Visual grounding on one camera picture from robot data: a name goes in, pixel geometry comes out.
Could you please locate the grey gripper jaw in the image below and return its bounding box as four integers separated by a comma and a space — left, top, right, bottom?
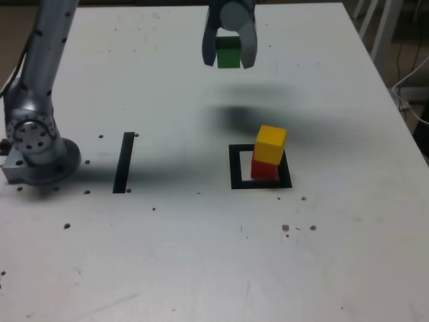
201, 0, 225, 67
219, 0, 259, 70

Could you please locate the green cube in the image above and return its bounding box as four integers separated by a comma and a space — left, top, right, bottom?
216, 36, 243, 70

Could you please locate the yellow cube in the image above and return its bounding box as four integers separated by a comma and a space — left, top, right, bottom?
254, 124, 288, 166

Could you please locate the red cube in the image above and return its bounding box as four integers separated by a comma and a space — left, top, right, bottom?
251, 149, 279, 180

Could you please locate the black tape square outline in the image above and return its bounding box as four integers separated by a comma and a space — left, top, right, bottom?
228, 143, 293, 191

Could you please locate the black tape strip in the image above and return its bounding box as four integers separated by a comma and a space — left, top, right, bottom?
112, 131, 136, 195

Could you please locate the white metal furniture frame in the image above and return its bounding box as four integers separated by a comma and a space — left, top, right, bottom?
351, 0, 402, 63

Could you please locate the white cable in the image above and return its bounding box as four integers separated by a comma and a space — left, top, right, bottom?
391, 55, 429, 127

